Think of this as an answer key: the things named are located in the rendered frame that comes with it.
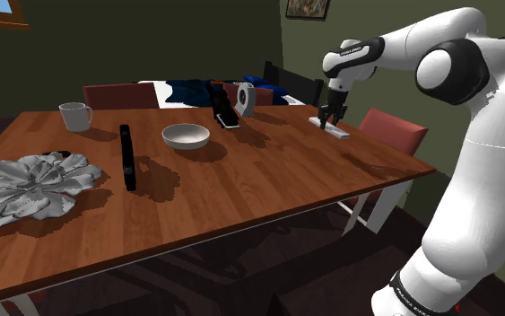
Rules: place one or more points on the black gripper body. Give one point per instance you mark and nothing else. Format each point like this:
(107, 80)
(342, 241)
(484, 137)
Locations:
(336, 100)

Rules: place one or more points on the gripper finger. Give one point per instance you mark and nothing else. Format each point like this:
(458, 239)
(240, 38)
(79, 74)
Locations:
(323, 119)
(337, 119)

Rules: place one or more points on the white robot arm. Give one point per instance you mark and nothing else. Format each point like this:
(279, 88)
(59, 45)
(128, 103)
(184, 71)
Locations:
(488, 175)

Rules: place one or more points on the white remote control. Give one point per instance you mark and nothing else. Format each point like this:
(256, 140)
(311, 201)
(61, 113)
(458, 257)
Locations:
(338, 130)

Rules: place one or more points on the light red chair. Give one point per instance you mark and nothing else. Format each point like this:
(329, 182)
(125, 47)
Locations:
(392, 131)

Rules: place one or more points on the red chair with low back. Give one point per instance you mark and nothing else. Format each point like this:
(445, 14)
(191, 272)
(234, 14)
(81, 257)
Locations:
(263, 96)

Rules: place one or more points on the black phone with white edge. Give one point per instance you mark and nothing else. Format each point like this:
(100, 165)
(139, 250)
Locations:
(228, 121)

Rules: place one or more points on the wooden table with white legs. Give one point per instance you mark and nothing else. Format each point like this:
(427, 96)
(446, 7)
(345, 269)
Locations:
(234, 175)

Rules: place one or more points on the bed with blue blanket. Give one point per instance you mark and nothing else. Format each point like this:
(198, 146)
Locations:
(191, 92)

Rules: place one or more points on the white bowl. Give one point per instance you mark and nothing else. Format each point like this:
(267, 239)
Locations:
(185, 136)

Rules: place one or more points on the dark robot stand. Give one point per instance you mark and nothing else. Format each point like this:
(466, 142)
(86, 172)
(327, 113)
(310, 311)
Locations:
(344, 284)

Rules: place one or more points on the long black remote control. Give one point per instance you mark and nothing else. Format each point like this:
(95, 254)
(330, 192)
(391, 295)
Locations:
(127, 157)

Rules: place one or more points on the dark red chair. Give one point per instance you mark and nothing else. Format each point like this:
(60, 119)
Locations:
(121, 95)

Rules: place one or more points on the white mug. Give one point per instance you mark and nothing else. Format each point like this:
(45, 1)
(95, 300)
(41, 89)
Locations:
(74, 117)

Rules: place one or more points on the grey flower-shaped leafy thing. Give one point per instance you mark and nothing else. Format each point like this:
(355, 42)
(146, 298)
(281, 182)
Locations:
(29, 188)

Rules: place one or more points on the framed wall picture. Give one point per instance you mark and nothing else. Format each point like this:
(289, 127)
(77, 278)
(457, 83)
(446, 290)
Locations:
(308, 8)

